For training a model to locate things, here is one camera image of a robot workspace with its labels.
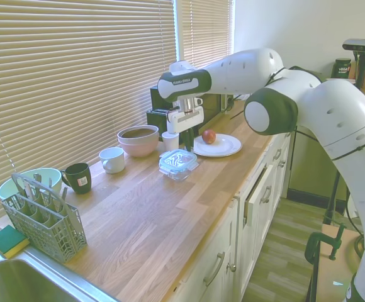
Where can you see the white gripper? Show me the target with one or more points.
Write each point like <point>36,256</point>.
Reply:
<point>185,121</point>

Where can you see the clear lid with teal seal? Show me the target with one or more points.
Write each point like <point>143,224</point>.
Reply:
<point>177,159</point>

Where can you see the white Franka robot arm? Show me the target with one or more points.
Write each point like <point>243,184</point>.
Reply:
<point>343,110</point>

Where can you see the square glass food container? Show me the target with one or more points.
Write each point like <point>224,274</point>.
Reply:
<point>179,174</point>

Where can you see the tall white cup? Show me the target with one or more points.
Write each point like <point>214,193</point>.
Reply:
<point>170,143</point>

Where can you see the red apple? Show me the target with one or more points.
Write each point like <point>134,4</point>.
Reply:
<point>209,136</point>

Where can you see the black toaster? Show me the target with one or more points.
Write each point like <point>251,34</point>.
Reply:
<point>155,122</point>

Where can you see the white dinner plate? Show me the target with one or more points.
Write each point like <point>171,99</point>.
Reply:
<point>226,146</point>

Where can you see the black microwave oven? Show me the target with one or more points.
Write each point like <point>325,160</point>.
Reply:
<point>215,107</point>

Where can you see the grey bowl brown inside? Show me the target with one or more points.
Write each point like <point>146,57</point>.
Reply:
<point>138,138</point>

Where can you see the pink bowl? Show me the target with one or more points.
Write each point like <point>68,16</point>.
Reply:
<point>138,150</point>

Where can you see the wide white mug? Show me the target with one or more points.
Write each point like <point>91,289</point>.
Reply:
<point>114,162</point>

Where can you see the white kitchen cabinet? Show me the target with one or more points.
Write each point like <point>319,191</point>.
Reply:
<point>229,232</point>

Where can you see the narrow beige window blind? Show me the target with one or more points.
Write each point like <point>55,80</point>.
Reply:
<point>207,31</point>

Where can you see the black mug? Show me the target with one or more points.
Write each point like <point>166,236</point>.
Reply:
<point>78,176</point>

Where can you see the stainless steel dishwasher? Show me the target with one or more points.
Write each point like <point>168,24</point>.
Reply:
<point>308,166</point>

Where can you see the wide beige window blind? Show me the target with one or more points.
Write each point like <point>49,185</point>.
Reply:
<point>75,78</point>

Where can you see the round metal cabinet knob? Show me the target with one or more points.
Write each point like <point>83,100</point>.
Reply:
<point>231,266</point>

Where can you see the metal cutlery piece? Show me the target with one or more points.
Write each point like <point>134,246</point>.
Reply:
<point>28,192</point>
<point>37,177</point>
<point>63,193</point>

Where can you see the mint green bowl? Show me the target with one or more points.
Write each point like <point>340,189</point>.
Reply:
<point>52,179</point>

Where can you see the dark green clamp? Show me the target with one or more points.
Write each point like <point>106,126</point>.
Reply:
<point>311,245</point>

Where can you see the black supplement tub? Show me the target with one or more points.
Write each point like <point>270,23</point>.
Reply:
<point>343,69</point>

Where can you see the grey plastic cutlery basket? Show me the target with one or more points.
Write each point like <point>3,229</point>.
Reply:
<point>44,232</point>

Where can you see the wooden robot mounting table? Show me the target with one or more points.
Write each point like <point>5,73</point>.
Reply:
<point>330,273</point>

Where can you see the green and yellow sponge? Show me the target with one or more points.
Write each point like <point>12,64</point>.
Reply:
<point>7,240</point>

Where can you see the stainless steel sink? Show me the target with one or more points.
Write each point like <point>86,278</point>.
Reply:
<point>19,283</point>

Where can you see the grey camera bar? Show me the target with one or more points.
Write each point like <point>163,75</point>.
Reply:
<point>363,44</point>

